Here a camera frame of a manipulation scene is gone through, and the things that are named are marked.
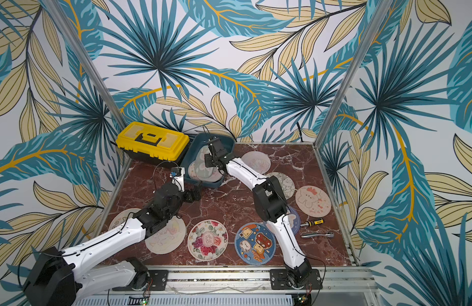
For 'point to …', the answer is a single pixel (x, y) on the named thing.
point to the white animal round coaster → (122, 217)
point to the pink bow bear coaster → (313, 201)
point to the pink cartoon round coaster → (198, 171)
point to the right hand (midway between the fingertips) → (210, 157)
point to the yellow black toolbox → (162, 147)
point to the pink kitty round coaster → (258, 160)
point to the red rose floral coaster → (208, 240)
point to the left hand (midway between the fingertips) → (192, 183)
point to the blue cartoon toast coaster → (255, 243)
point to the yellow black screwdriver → (312, 223)
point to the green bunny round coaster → (200, 159)
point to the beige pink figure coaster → (168, 239)
